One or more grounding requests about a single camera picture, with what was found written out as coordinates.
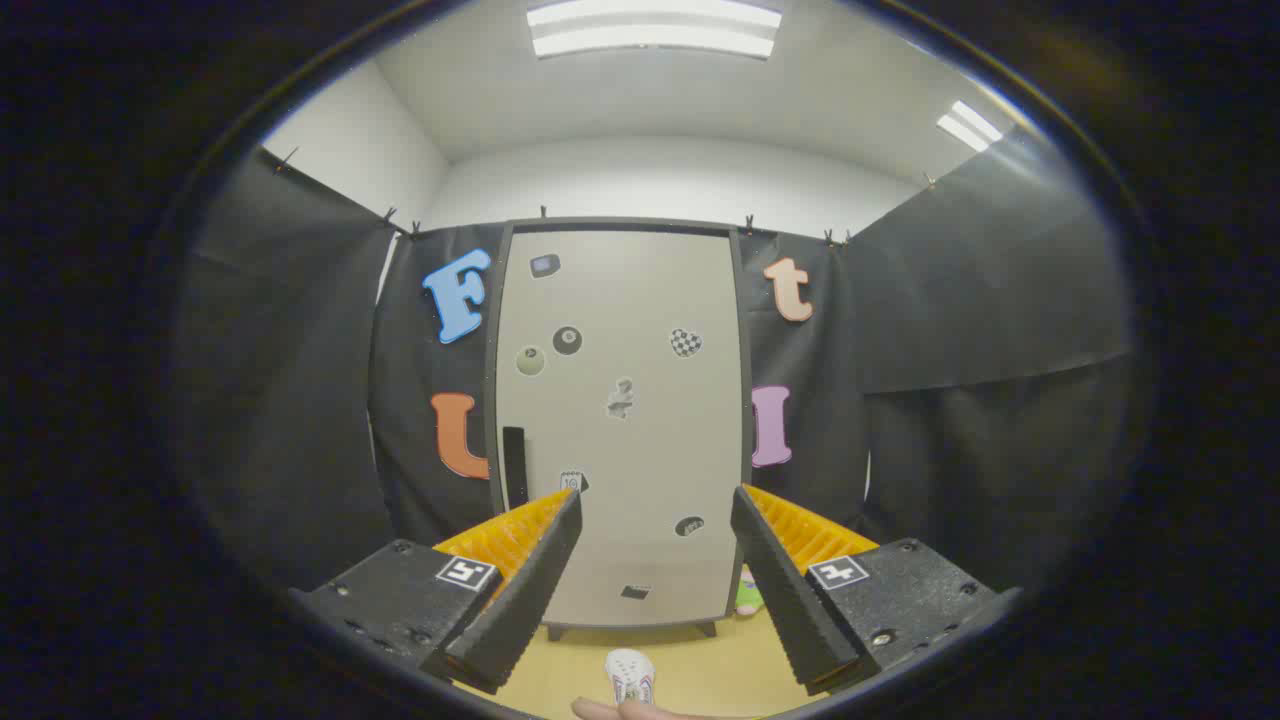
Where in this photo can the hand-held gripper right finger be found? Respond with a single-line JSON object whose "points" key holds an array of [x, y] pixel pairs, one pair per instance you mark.
{"points": [[780, 590]]}

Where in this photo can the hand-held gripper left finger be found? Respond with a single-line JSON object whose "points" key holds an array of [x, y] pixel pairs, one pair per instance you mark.
{"points": [[530, 590]]}

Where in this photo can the white shoe red blue stripes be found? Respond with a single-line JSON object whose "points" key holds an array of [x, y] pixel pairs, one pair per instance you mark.
{"points": [[630, 672]]}

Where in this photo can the grey shoe cabinet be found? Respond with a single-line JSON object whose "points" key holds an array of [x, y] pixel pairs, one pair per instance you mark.
{"points": [[745, 350]]}

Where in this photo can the light grey shoe cabinet door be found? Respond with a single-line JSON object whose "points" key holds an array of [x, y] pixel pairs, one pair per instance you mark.
{"points": [[630, 300]]}

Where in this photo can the green pink plush toy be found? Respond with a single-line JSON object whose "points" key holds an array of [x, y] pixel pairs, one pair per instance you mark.
{"points": [[748, 600]]}

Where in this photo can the black backdrop cloth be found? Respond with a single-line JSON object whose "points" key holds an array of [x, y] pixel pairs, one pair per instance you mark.
{"points": [[300, 380]]}

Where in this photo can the small ceiling light panel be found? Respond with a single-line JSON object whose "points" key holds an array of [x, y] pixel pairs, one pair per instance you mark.
{"points": [[968, 126]]}

